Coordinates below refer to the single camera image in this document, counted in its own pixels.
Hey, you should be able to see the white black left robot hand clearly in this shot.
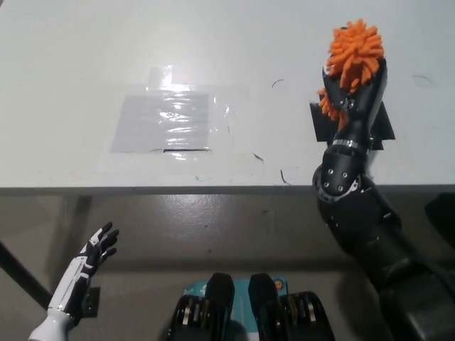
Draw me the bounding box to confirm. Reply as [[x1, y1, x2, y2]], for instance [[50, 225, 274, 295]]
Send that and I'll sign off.
[[48, 222, 120, 318]]

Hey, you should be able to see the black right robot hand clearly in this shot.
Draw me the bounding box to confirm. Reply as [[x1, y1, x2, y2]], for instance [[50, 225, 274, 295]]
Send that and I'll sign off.
[[321, 58, 389, 144]]

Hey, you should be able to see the orange microfiber telescopic duster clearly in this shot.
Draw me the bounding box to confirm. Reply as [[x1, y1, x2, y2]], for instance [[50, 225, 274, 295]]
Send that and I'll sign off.
[[317, 18, 387, 131]]

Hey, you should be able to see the black teal robot torso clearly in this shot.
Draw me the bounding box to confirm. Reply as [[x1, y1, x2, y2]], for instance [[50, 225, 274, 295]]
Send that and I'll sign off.
[[166, 271, 337, 341]]

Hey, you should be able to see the black floor plate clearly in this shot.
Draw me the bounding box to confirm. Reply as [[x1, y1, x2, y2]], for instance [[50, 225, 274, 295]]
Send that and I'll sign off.
[[82, 286, 101, 318]]

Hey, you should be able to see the black table leg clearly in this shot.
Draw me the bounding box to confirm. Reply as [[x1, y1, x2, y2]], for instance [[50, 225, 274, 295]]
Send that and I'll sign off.
[[0, 240, 54, 303]]

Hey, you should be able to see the clear plastic film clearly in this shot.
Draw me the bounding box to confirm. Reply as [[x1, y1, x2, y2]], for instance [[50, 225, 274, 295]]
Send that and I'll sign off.
[[102, 65, 267, 175]]

